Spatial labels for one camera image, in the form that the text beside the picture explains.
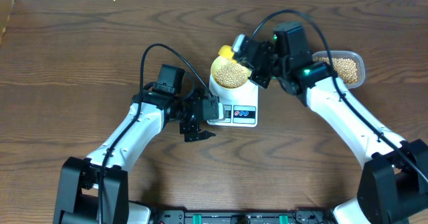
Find yellow measuring scoop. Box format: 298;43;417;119
218;45;237;64

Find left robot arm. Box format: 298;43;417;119
53;82;225;223

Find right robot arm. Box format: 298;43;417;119
232;22;427;223

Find soybeans in yellow bowl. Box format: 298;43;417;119
214;62;248;89

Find yellow plastic bowl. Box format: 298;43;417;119
211;56;249;83

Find white digital kitchen scale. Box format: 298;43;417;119
207;75;259;127

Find soybeans in container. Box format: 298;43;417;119
332;58;358;84

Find clear plastic container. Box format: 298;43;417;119
330;50;365;89

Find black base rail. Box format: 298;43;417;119
148;210;335;224

